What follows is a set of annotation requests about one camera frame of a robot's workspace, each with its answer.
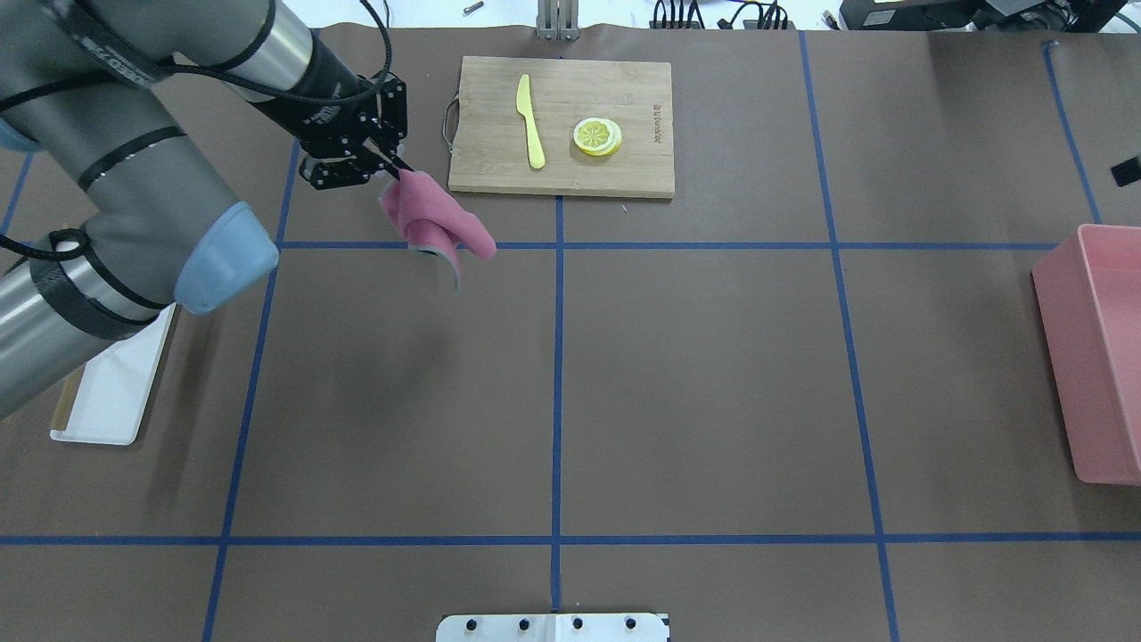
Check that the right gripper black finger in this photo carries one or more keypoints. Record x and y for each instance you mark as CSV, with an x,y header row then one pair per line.
x,y
1126,172

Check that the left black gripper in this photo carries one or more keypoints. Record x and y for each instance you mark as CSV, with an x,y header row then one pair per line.
x,y
318,100

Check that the pink and grey cloth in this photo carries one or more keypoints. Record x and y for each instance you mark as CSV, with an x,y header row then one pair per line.
x,y
431,221

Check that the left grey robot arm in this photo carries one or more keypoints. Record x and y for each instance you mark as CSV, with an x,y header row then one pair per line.
x,y
78,80

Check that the bamboo cutting board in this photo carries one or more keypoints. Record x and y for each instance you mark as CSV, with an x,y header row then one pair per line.
x,y
489,147

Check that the pink plastic bin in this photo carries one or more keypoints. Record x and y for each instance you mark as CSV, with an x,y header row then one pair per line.
x,y
1088,292

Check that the yellow plastic knife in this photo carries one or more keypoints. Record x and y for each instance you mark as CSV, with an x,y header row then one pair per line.
x,y
535,153

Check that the yellow lemon slice toy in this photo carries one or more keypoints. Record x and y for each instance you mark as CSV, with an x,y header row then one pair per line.
x,y
598,137

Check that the white rectangular tray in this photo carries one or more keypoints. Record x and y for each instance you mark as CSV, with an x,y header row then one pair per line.
x,y
116,388

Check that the inner wooden rack bar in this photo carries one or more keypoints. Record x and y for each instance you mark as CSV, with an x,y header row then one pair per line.
x,y
66,402

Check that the aluminium frame post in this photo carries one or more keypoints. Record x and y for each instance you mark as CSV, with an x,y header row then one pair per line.
x,y
558,20

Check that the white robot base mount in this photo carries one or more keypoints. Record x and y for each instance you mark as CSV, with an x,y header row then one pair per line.
x,y
555,627

